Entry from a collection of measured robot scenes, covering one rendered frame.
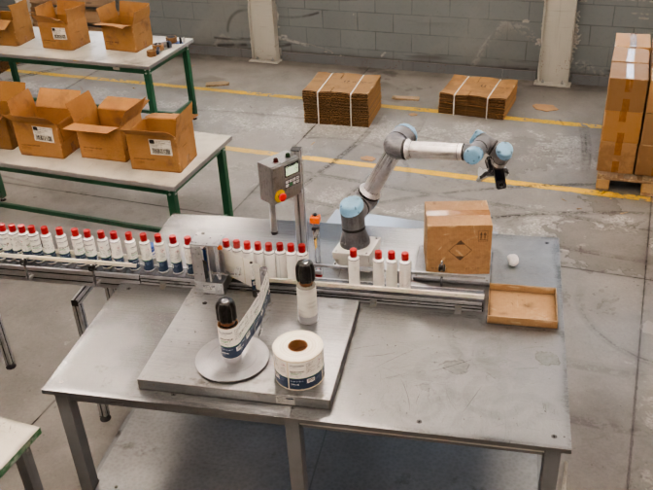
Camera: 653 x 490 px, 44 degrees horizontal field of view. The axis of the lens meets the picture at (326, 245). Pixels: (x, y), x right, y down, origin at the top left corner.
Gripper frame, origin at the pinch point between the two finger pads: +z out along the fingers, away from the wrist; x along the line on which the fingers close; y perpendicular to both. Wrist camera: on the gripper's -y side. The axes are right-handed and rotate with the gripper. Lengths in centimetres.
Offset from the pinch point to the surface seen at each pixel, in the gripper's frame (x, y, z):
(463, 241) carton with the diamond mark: 20.8, -28.3, -3.5
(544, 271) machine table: -18, -46, 12
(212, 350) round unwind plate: 139, -62, -31
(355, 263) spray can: 73, -32, -12
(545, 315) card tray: -6, -70, -13
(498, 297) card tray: 10, -56, -2
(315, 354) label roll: 97, -75, -56
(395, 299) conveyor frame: 57, -50, -5
